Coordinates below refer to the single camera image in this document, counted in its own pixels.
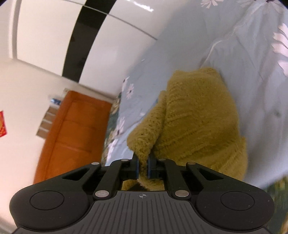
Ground mustard yellow knit sweater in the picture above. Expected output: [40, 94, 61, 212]
[122, 67, 248, 191]

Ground white wardrobe with black stripe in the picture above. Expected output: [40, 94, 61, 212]
[17, 1, 177, 96]

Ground light blue floral quilt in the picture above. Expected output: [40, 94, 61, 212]
[102, 1, 287, 188]

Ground red paper wall decoration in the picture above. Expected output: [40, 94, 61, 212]
[0, 111, 7, 137]

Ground teal floral bed sheet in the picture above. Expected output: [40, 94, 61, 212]
[101, 93, 122, 166]

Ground orange wooden door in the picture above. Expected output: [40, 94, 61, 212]
[34, 91, 112, 183]

